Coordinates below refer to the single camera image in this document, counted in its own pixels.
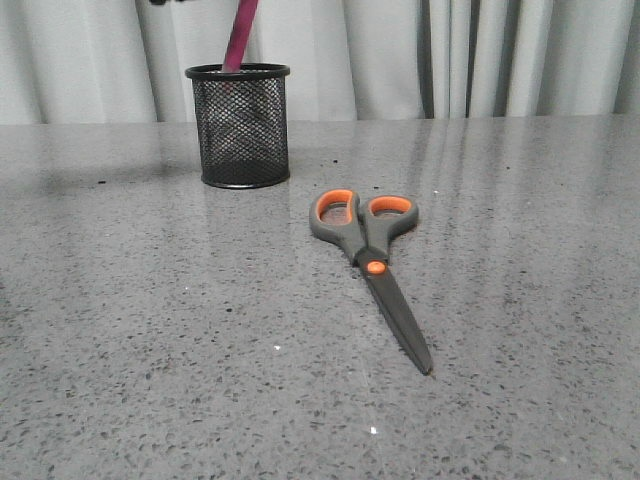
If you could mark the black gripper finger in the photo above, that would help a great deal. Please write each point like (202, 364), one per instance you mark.
(160, 1)

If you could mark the pink marker pen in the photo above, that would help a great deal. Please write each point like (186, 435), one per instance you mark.
(239, 36)

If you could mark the grey orange scissors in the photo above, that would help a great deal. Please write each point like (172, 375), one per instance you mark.
(364, 232)

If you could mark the black mesh pen holder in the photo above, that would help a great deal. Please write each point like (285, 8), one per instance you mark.
(241, 122)

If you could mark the grey curtain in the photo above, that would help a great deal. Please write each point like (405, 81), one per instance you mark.
(125, 61)

